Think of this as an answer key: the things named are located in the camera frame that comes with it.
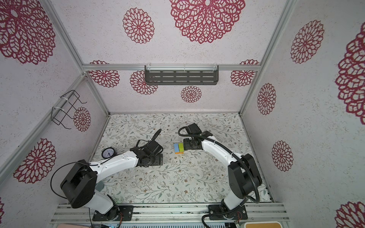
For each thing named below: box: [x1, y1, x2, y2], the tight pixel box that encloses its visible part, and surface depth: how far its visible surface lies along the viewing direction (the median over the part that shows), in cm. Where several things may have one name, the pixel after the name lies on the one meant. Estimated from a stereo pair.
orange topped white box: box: [244, 221, 283, 228], surface depth 67 cm
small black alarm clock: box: [101, 146, 117, 160], surface depth 96 cm
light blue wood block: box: [173, 142, 180, 153], surface depth 97 cm
